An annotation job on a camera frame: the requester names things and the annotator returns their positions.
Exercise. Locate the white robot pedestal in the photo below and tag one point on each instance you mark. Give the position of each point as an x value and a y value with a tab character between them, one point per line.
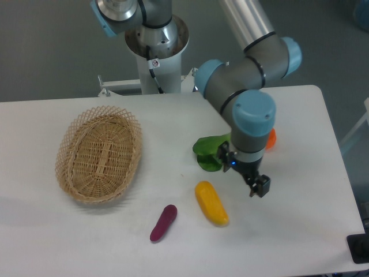
158	54

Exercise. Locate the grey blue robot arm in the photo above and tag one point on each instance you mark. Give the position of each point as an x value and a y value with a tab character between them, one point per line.
234	91

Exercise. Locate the white metal base frame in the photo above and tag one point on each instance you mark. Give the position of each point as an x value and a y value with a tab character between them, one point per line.
133	87

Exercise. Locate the black device at table edge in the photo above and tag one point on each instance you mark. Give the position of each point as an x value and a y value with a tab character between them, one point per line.
358	247

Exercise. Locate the green bok choy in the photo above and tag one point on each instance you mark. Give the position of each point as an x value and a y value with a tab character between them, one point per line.
205	149

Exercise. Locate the purple sweet potato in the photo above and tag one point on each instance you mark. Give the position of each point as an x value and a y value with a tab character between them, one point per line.
164	222

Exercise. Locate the orange tangerine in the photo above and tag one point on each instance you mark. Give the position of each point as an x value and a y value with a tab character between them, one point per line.
272	139

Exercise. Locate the white frame at right edge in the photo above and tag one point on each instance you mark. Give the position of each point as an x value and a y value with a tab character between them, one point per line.
355	133

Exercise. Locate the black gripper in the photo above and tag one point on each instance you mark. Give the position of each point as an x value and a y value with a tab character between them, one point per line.
247	165

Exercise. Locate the woven wicker basket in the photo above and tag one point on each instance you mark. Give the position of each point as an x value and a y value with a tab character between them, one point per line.
99	154

